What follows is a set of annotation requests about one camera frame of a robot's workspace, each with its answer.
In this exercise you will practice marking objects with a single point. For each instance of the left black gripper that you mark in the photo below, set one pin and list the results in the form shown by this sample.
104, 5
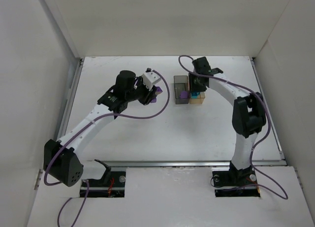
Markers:
147, 95

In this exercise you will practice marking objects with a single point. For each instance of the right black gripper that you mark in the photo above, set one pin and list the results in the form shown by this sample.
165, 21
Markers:
197, 86

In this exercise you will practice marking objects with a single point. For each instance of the purple lego piece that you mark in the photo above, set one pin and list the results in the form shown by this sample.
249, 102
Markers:
184, 95

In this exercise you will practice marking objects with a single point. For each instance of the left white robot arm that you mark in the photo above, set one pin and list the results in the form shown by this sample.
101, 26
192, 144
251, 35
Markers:
62, 157

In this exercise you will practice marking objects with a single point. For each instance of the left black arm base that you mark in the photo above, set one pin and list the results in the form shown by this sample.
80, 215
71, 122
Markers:
111, 187

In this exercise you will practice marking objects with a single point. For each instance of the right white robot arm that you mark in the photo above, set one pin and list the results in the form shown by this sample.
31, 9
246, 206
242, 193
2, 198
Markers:
248, 119

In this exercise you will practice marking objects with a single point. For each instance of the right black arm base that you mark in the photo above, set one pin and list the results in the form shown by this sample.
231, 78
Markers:
235, 183

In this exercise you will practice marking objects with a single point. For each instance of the grey transparent container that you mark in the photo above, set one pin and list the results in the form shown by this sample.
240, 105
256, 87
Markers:
181, 83

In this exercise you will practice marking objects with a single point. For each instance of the amber transparent container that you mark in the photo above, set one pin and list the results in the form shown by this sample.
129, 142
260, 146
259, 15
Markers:
197, 101

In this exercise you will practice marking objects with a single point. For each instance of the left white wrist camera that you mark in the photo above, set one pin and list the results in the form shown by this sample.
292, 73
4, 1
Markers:
150, 78

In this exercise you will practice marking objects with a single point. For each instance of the metal table rail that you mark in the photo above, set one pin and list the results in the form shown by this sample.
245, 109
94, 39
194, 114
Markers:
188, 163

